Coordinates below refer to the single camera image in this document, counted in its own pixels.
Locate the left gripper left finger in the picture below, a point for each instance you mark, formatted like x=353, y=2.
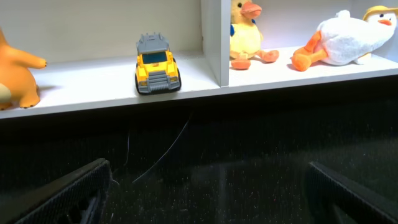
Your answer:
x=62, y=196

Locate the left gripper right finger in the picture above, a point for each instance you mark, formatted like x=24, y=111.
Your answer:
x=345, y=196

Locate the orange dragon toy figure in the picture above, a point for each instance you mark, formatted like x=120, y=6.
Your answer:
x=17, y=74

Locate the white shelf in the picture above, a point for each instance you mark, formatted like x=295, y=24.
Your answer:
x=99, y=84

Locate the white plush goose yellow hat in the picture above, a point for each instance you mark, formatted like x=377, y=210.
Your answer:
x=345, y=40

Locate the grey and yellow toy truck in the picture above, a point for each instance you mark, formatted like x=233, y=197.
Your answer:
x=157, y=67

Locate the yellow plush duck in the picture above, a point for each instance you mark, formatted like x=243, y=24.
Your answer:
x=245, y=34

